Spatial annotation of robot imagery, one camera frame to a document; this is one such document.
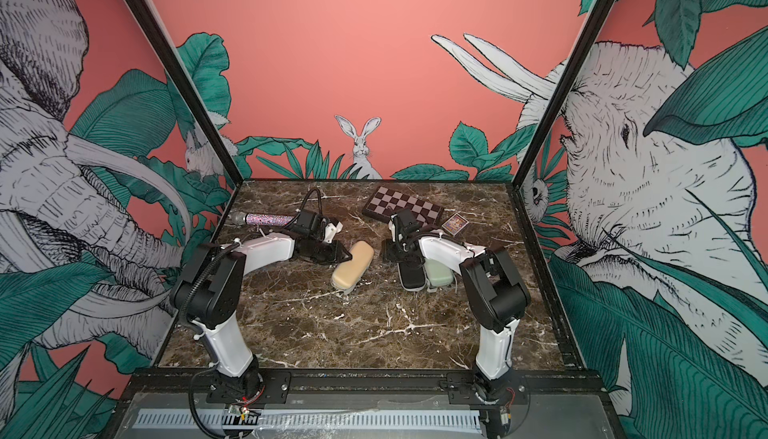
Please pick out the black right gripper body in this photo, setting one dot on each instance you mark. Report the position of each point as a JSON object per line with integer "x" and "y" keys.
{"x": 396, "y": 251}

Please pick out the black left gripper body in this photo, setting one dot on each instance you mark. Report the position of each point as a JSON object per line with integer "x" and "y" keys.
{"x": 323, "y": 253}

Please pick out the black zippered umbrella case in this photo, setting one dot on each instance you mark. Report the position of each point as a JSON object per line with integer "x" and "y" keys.
{"x": 412, "y": 275}

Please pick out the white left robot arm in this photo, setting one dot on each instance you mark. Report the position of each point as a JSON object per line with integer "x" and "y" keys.
{"x": 207, "y": 293}

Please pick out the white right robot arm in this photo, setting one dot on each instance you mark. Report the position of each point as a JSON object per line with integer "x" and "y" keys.
{"x": 495, "y": 290}

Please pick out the folding chess board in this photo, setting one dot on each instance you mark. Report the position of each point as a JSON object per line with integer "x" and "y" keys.
{"x": 385, "y": 202}

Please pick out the purple card box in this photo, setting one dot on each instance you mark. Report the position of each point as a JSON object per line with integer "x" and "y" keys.
{"x": 455, "y": 224}

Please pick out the purple glitter microphone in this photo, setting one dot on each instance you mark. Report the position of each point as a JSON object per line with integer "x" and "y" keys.
{"x": 259, "y": 220}

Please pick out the white perforated strip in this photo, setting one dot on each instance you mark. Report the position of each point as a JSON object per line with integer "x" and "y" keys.
{"x": 467, "y": 421}

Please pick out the black frame post left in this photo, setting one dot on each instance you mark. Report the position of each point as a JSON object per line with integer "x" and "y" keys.
{"x": 157, "y": 35}

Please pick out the black frame post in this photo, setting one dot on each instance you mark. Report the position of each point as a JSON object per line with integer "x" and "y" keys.
{"x": 592, "y": 27}
{"x": 157, "y": 35}

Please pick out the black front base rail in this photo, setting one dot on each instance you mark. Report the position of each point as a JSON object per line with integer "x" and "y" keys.
{"x": 457, "y": 385}

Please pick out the black frame post right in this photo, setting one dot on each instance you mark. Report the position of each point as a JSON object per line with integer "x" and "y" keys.
{"x": 592, "y": 27}

